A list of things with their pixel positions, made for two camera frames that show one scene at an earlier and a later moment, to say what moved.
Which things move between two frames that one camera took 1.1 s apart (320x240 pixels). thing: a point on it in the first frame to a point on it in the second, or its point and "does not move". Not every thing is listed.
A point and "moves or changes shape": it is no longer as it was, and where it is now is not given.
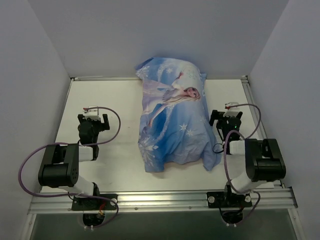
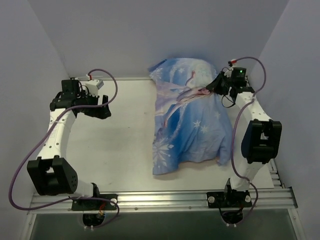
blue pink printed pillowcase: [174, 126] moves or changes shape
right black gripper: [214, 117] to [219, 84]
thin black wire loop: [218, 143] to [234, 103]
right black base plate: [224, 199] does not move
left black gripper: [104, 123] to [99, 106]
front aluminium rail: [51, 202] does not move
